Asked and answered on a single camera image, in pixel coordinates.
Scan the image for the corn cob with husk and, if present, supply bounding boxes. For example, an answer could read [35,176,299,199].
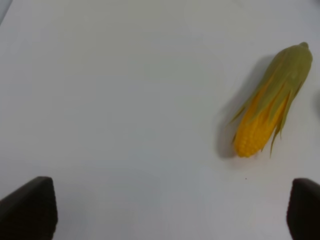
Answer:
[232,42,313,158]

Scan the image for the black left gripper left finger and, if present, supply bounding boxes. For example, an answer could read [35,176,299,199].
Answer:
[0,176,58,240]

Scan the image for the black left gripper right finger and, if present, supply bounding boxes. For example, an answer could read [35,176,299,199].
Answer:
[286,178,320,240]

